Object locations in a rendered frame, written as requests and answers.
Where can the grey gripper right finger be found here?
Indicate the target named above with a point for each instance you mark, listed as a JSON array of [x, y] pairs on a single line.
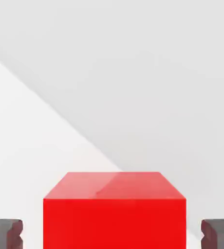
[[221, 234]]

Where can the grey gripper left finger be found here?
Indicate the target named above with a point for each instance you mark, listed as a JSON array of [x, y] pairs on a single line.
[[2, 234]]

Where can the small red cube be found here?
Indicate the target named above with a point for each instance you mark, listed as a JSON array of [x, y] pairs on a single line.
[[114, 217]]

